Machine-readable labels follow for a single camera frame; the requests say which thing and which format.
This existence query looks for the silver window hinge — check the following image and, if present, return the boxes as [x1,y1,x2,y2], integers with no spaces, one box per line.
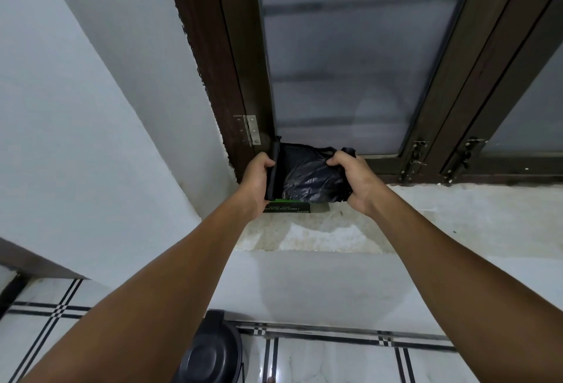
[233,114,261,147]

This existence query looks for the black garbage bag roll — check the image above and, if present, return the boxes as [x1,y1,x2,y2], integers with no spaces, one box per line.
[265,135,358,204]

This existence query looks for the person's left hand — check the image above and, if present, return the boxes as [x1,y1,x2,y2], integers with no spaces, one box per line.
[238,152,277,221]

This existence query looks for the frosted glass window pane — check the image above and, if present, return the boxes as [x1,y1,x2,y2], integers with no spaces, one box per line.
[254,0,480,155]
[480,41,563,154]

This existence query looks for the person's right hand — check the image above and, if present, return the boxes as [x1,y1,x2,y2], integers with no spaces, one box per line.
[326,150,390,219]

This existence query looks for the black green label box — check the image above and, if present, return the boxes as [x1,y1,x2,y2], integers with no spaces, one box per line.
[262,198,312,214]

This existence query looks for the black trash bin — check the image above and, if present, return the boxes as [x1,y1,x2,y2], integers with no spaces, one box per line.
[172,310,245,383]

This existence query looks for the dark brown window frame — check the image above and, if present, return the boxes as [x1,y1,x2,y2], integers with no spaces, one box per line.
[160,0,563,186]

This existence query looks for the metal window latch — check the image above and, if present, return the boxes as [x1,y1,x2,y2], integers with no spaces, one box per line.
[441,138,487,186]
[399,140,430,183]

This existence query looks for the person's left forearm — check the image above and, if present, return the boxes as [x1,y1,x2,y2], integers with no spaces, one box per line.
[21,185,264,383]

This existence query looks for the person's right forearm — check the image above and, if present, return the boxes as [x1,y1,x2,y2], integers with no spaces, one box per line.
[365,182,563,383]

